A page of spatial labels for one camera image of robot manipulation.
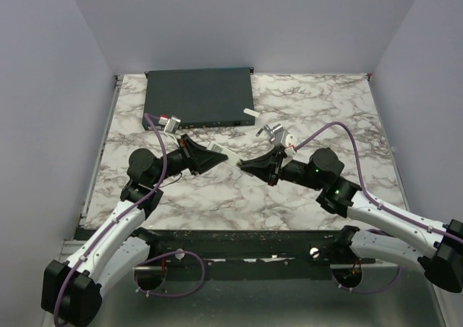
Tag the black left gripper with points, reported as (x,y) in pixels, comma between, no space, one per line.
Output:
(188,148)

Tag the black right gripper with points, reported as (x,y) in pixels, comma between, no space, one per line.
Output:
(274,163)

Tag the white remote control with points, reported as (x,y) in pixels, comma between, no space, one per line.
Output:
(233,158)

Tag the white battery cover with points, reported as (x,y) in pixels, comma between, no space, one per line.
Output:
(251,112)

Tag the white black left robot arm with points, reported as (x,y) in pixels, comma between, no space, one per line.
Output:
(73,289)

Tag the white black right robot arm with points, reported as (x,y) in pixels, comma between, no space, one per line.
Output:
(428,246)

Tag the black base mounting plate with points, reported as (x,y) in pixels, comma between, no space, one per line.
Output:
(248,256)

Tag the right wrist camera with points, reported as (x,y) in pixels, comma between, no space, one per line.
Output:
(285,140)

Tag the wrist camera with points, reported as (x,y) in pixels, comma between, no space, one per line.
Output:
(170,124)
(285,140)

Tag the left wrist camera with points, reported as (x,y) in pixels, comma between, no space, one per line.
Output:
(170,124)

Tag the dark network switch box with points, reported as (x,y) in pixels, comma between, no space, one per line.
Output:
(201,97)

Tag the aluminium table edge rail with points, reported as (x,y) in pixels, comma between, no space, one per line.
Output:
(99,154)

